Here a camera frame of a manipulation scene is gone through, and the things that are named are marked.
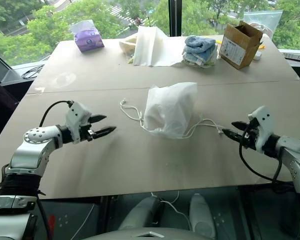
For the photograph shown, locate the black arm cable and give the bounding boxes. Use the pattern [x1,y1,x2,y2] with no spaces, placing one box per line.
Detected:
[238,124,295,194]
[38,100,75,127]

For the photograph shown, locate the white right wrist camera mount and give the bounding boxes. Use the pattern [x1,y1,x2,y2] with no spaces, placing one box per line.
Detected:
[247,105,276,154]

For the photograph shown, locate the thin white cable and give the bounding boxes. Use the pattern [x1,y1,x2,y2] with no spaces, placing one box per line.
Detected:
[150,190,194,231]

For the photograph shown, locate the clear plastic zip bag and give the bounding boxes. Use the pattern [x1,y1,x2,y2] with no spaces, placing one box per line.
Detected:
[242,9,284,41]

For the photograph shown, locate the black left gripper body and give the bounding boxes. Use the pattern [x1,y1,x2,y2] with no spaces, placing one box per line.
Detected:
[79,123,96,142]

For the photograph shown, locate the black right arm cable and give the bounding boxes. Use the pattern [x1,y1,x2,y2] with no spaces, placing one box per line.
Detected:
[238,124,295,194]

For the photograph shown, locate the grey rounded left robot leg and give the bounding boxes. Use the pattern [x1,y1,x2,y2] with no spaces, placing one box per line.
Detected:
[118,195,166,231]

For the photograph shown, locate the white drawstring bag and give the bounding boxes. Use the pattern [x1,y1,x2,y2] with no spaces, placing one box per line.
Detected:
[119,81,225,140]

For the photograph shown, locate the purple tissue pack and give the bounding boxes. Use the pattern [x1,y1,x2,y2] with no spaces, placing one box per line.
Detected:
[69,19,106,53]

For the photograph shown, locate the grey robot torso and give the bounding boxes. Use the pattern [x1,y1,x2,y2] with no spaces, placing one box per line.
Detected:
[81,225,238,240]

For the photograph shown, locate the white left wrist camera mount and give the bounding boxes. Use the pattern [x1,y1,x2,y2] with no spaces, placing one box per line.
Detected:
[65,100,93,145]

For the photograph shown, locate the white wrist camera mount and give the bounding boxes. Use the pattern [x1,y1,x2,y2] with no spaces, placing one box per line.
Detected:
[247,105,276,154]
[65,100,93,145]

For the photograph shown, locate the grey rounded robot leg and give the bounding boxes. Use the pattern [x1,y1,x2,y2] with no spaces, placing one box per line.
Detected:
[188,193,216,239]
[118,195,166,231]

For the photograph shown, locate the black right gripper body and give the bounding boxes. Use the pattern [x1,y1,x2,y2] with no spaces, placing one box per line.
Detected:
[240,119,260,151]

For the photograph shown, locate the stack of blue towels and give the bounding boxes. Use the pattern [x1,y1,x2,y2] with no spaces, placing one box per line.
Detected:
[181,35,219,69]

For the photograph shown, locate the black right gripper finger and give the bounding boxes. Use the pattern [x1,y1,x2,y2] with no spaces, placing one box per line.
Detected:
[222,128,244,144]
[230,120,251,131]

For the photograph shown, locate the dark window pillar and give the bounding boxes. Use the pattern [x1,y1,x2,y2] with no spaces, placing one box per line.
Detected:
[167,0,183,37]

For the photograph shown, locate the brown cardboard box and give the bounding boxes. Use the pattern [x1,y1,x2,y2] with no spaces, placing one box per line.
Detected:
[218,20,264,70]

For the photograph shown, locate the black cable on sill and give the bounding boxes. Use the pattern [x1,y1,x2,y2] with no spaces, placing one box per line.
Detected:
[21,64,46,79]

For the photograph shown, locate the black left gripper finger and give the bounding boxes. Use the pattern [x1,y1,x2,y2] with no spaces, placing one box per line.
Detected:
[92,125,117,140]
[89,114,108,124]

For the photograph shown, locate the black remote control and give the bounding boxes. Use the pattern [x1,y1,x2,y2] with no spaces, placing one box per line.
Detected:
[280,52,300,62]

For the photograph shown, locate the grey rounded right robot leg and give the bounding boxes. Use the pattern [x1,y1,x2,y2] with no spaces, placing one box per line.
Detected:
[188,193,216,239]

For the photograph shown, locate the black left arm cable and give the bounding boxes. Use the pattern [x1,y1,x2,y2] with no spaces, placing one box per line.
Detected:
[38,100,75,127]

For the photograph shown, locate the dark fabric chair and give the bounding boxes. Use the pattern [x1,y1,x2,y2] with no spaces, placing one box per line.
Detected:
[0,73,20,151]

